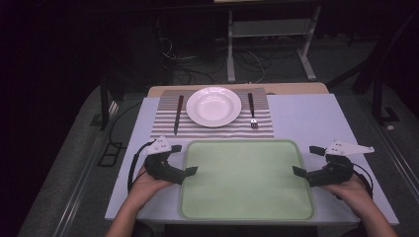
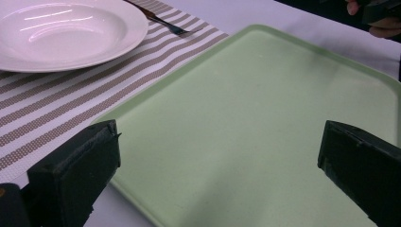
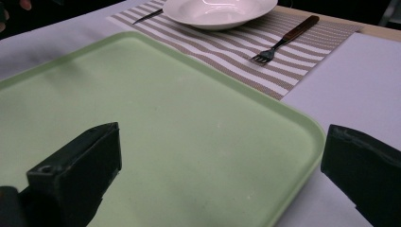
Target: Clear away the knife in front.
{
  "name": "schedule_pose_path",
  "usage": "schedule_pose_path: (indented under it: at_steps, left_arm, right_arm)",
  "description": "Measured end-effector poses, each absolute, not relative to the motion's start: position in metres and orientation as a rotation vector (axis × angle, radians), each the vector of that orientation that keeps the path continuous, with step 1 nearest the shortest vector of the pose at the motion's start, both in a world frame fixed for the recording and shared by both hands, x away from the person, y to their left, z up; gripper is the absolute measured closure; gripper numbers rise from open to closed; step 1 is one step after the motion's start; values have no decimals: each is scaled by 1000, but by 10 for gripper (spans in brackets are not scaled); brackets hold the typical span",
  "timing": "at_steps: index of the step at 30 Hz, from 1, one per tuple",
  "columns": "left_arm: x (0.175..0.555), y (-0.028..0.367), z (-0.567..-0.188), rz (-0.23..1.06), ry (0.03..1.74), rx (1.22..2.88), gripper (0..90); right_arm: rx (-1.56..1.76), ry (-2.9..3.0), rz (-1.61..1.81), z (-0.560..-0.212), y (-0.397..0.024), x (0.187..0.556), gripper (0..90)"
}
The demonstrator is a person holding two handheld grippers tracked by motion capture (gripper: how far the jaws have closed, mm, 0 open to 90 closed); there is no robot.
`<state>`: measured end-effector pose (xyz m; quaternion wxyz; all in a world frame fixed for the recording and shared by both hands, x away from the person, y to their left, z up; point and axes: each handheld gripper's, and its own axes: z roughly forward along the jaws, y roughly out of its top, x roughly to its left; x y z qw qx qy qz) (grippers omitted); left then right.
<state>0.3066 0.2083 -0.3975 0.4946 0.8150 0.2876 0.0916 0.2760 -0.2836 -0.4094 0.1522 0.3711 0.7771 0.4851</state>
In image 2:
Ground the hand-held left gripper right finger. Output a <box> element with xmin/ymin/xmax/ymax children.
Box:
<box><xmin>317</xmin><ymin>119</ymin><xmax>401</xmax><ymax>227</ymax></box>

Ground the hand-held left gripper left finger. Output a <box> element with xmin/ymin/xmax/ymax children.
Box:
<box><xmin>26</xmin><ymin>118</ymin><xmax>122</xmax><ymax>227</ymax></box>

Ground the striped beige white placemat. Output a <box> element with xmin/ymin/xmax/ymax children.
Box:
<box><xmin>0</xmin><ymin>0</ymin><xmax>230</xmax><ymax>184</ymax></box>

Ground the light green plastic tray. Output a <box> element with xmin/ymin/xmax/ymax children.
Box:
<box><xmin>93</xmin><ymin>24</ymin><xmax>401</xmax><ymax>227</ymax></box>

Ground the white deep plate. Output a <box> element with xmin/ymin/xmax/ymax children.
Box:
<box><xmin>0</xmin><ymin>0</ymin><xmax>149</xmax><ymax>74</ymax></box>

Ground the dark metal fork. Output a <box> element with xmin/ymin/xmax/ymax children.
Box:
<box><xmin>124</xmin><ymin>0</ymin><xmax>206</xmax><ymax>37</ymax></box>

